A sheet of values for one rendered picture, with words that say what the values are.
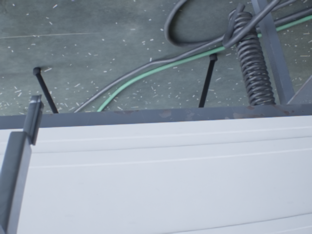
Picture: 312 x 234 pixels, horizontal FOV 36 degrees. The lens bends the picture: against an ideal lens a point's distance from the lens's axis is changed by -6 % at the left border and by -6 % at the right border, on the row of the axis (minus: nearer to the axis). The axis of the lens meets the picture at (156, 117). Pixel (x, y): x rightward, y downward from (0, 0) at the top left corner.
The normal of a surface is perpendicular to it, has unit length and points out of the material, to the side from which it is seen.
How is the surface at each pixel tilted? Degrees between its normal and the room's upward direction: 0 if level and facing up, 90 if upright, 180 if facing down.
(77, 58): 0
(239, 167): 90
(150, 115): 90
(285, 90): 90
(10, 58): 0
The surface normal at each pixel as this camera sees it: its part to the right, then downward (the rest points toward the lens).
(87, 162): 0.18, -0.42
